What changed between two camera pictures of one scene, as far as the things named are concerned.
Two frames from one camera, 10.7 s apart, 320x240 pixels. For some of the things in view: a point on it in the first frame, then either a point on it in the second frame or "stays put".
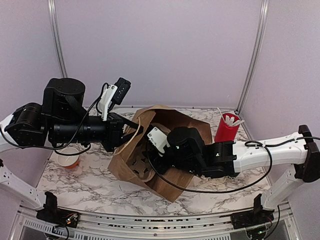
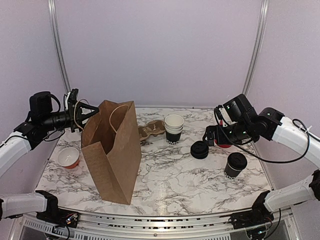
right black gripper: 161,168 → 221,139
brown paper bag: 135,159 → 111,141
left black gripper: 115,123 → 75,116
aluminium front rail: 25,223 stays put
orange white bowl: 69,161 stays put
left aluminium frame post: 52,9 stays put
